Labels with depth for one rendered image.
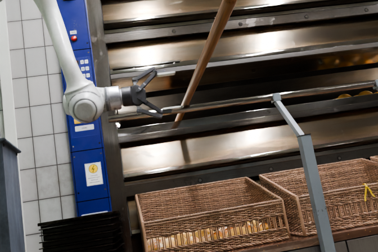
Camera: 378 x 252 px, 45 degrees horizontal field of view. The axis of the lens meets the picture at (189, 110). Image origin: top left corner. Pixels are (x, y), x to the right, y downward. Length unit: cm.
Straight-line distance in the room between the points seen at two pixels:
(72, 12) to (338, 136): 150
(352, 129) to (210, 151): 76
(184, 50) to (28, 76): 79
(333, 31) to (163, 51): 94
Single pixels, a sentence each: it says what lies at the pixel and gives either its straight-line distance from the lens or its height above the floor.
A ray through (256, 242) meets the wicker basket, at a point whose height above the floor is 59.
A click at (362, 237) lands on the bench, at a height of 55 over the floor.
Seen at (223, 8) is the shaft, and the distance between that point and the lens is 102.
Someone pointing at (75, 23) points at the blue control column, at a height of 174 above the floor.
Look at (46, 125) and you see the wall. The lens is 229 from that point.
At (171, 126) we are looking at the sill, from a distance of 225.
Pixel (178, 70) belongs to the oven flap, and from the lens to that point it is 216.
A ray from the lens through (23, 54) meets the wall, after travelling 240.
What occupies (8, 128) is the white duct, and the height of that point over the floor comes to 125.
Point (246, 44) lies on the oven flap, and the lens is 243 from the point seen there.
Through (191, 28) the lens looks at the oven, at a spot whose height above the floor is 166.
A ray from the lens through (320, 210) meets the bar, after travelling 173.
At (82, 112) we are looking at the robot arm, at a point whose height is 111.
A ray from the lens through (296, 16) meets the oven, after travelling 257.
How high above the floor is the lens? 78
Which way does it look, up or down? 11 degrees up
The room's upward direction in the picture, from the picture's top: 9 degrees counter-clockwise
